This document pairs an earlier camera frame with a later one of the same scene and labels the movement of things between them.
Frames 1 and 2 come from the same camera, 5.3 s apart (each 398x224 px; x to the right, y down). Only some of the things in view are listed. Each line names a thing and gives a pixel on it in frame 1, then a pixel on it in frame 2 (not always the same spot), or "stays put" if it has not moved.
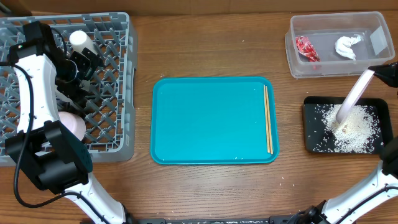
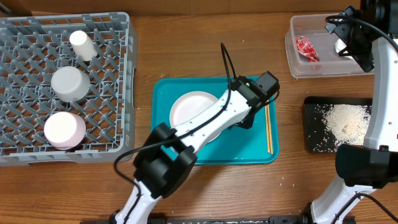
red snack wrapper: (306, 50) stays put
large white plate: (353, 96) → (189, 104)
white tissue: (343, 46) stays put
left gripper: (83, 60) → (246, 121)
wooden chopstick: (266, 118) stays put
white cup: (79, 41) stays put
